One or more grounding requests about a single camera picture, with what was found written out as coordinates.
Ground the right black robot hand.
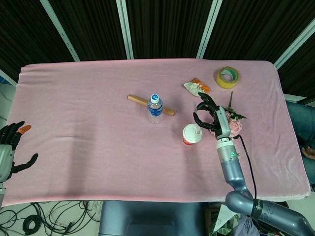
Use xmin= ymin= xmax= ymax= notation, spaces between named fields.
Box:
xmin=193 ymin=92 xmax=233 ymax=141

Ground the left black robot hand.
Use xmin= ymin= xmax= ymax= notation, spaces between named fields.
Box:
xmin=0 ymin=120 xmax=39 ymax=183

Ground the red white paper cup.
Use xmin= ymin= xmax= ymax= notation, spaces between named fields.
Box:
xmin=182 ymin=123 xmax=203 ymax=147

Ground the pink artificial flower bouquet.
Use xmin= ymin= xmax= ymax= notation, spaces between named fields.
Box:
xmin=222 ymin=91 xmax=248 ymax=138

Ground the yellow tape roll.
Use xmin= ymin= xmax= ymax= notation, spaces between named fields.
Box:
xmin=216 ymin=66 xmax=241 ymax=89

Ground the crumpled snack packet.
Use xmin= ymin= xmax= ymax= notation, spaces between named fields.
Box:
xmin=184 ymin=77 xmax=211 ymax=97

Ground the clear bottle blue label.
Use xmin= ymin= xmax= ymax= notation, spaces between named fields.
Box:
xmin=147 ymin=93 xmax=164 ymax=124

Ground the blue jeans leg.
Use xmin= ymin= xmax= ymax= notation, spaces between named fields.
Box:
xmin=285 ymin=100 xmax=315 ymax=185

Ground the wooden rolling stick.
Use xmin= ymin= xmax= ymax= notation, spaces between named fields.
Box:
xmin=127 ymin=94 xmax=176 ymax=116

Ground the pink tablecloth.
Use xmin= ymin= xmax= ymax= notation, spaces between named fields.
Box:
xmin=0 ymin=59 xmax=311 ymax=208

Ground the white paper sheet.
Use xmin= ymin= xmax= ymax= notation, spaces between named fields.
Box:
xmin=211 ymin=204 xmax=237 ymax=232

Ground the grey robot torso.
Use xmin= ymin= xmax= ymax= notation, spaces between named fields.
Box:
xmin=98 ymin=200 xmax=210 ymax=236

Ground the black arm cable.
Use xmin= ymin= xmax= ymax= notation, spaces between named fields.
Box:
xmin=231 ymin=134 xmax=258 ymax=217

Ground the coiled black cable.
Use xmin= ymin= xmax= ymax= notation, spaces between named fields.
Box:
xmin=23 ymin=215 xmax=41 ymax=235

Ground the black floor cable bundle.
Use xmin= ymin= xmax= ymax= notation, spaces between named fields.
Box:
xmin=0 ymin=201 xmax=103 ymax=236

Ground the white partition frame post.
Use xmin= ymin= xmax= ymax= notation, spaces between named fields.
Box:
xmin=116 ymin=0 xmax=134 ymax=59
xmin=196 ymin=0 xmax=223 ymax=59
xmin=40 ymin=0 xmax=80 ymax=62
xmin=274 ymin=18 xmax=315 ymax=69

